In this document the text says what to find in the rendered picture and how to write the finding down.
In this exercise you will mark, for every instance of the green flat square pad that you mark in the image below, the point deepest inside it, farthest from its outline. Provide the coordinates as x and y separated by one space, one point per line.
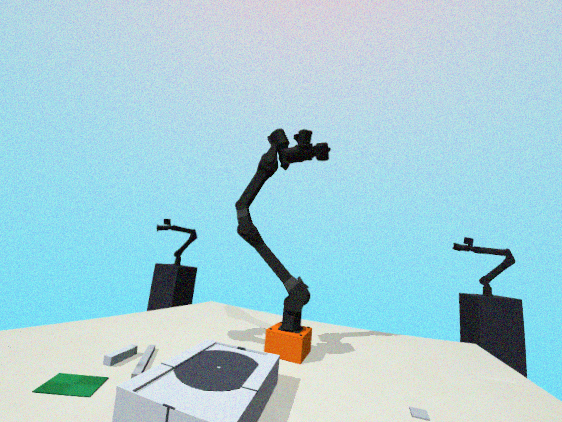
71 385

